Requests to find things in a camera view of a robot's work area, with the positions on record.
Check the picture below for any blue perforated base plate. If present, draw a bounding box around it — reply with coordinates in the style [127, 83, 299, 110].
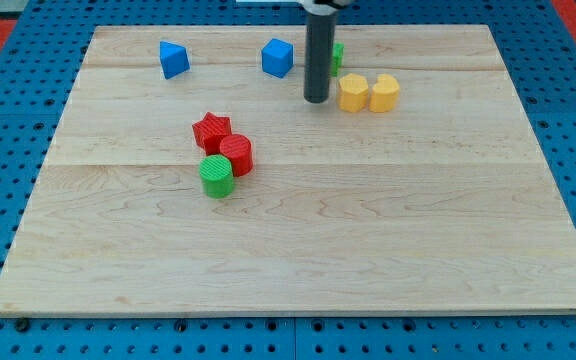
[0, 0, 576, 359]

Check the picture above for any yellow hexagon block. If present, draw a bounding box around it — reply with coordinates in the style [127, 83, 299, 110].
[337, 73, 369, 113]

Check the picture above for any blue triangular block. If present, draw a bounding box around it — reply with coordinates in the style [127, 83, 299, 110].
[159, 41, 190, 79]

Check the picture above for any blue cube block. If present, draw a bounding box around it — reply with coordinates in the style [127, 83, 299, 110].
[261, 38, 294, 78]

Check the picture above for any red cylinder block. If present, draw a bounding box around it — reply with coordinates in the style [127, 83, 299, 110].
[219, 134, 253, 177]

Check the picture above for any yellow heart block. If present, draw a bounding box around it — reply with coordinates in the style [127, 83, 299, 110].
[368, 74, 400, 113]

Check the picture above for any green star block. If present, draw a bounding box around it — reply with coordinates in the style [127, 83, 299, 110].
[330, 43, 345, 77]

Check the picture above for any green cylinder block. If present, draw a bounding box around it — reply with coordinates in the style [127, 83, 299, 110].
[199, 155, 234, 198]

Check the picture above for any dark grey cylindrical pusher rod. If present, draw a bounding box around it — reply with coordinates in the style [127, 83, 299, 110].
[303, 12, 337, 104]

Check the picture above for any red star block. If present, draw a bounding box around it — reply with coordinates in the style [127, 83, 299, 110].
[192, 112, 232, 155]

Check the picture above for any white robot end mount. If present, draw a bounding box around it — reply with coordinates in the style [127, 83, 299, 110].
[297, 0, 354, 12]

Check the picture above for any wooden board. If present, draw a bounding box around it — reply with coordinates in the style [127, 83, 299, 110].
[0, 25, 576, 318]

